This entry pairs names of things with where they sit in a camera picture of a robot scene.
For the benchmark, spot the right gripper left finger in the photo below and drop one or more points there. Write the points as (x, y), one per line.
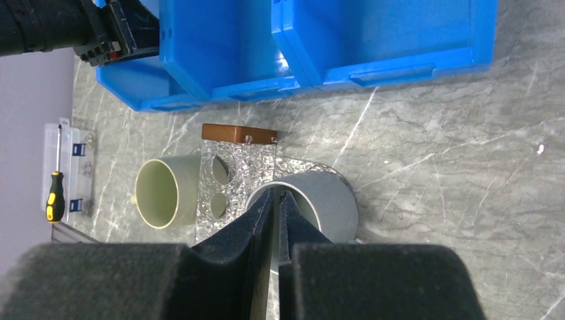
(224, 277)

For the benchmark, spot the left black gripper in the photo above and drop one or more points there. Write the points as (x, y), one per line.
(118, 31)

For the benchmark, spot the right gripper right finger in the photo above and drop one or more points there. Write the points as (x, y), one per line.
(319, 279)

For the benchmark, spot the grey ceramic mug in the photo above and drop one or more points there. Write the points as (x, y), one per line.
(308, 208)

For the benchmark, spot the blue three-compartment bin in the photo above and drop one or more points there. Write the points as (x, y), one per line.
(227, 51)

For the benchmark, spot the cream ceramic mug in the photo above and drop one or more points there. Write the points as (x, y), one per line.
(166, 191)

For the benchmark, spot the clear acrylic toothbrush holder tray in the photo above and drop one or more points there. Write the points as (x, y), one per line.
(235, 161)

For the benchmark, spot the textured clear oval mat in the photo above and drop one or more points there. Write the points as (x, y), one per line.
(285, 166)

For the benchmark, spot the clear plastic screw box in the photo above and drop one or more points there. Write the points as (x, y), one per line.
(77, 165)

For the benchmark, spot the orange black screwdriver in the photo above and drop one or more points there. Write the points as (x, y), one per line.
(55, 205)

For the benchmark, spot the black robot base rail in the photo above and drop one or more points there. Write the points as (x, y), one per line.
(63, 233)

